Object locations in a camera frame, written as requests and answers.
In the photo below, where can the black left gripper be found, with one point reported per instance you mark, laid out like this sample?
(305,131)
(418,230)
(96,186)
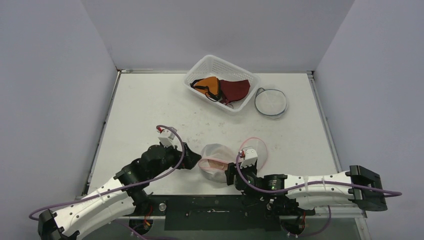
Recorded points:
(191,159)

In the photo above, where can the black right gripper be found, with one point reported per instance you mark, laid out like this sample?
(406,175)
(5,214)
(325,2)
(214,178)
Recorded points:
(233,174)

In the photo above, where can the white mesh bag pink zipper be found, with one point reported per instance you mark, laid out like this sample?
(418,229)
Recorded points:
(223,153)

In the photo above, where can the white mesh laundry bag blue zipper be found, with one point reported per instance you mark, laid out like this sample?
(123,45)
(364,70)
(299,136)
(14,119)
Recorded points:
(271,103)

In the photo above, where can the dark red orange bra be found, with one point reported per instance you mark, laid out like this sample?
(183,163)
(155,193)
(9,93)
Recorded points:
(222,91)

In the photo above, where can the beige bra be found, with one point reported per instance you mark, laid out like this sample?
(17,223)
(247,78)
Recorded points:
(217,164)

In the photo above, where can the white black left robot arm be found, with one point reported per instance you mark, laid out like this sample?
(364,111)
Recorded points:
(119,196)

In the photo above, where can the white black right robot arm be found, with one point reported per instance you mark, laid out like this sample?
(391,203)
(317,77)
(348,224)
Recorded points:
(358,187)

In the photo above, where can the white plastic basket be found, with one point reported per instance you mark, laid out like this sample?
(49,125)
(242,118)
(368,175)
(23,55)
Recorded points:
(211,65)

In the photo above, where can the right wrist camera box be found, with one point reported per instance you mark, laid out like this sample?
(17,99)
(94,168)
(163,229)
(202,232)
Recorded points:
(249,157)

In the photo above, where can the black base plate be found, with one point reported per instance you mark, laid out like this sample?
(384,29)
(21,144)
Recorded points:
(220,212)

